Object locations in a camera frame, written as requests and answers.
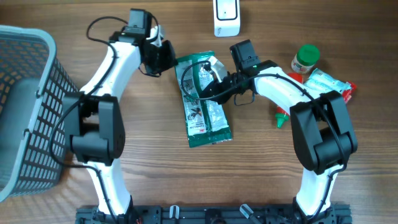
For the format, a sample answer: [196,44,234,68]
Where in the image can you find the red chili sauce bottle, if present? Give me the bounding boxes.
[275,73,303,128]

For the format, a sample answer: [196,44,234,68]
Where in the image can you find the green 3M gloves packet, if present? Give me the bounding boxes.
[175,51,233,147]

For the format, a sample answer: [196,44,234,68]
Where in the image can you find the green lid jar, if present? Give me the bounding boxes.
[291,44,320,74]

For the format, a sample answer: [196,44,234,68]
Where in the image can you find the mint green wipes packet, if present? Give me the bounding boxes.
[304,68,353,94]

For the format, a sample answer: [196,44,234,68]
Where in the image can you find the red Nescafe stick sachet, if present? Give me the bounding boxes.
[342,81,357,103]

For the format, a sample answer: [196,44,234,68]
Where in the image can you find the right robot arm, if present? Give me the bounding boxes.
[199,40,358,223]

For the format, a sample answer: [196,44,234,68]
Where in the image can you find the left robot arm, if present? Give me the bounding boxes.
[62,9,177,223]

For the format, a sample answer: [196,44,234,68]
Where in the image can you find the white barcode scanner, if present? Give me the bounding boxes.
[213,0,241,37]

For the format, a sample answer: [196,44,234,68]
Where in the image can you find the grey plastic mesh basket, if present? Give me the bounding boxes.
[1,26,77,201]

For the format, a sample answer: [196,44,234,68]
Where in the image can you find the right black camera cable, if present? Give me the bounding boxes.
[180,60,348,218]

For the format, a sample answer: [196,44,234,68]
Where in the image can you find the black camera cable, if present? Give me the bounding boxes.
[180,60,348,218]
[49,16,162,224]

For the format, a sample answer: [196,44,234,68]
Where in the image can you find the left black camera cable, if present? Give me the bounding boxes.
[49,16,162,224]

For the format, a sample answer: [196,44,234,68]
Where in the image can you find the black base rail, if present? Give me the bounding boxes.
[75,204,353,224]

